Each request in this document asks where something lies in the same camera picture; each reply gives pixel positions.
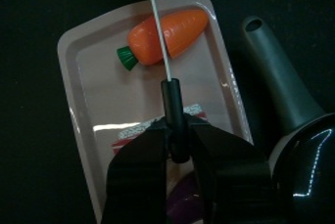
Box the purple toy eggplant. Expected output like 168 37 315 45
167 170 207 224

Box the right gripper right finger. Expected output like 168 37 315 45
188 113 282 224

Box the pink plastic tray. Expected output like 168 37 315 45
57 0 255 224

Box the orange toy carrot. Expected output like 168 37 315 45
116 8 211 72

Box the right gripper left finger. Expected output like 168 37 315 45
100 115 171 224

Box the white toy cleaver black handle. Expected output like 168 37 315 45
144 0 193 164

